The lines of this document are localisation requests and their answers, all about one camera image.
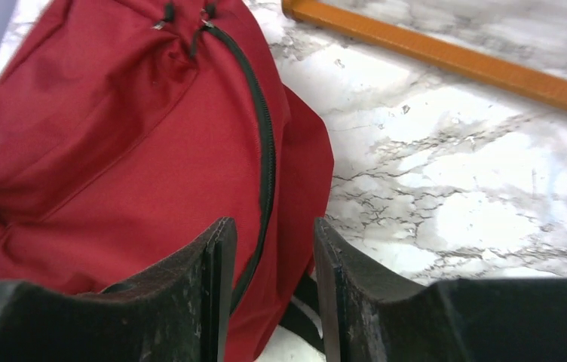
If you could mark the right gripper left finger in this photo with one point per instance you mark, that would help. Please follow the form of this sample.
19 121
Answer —
175 310

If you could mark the orange wooden shelf rack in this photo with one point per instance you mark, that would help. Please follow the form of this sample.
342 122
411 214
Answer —
521 80

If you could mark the red student backpack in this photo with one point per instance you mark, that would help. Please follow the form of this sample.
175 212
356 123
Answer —
127 127

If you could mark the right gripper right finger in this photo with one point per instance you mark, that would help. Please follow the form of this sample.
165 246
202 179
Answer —
370 313

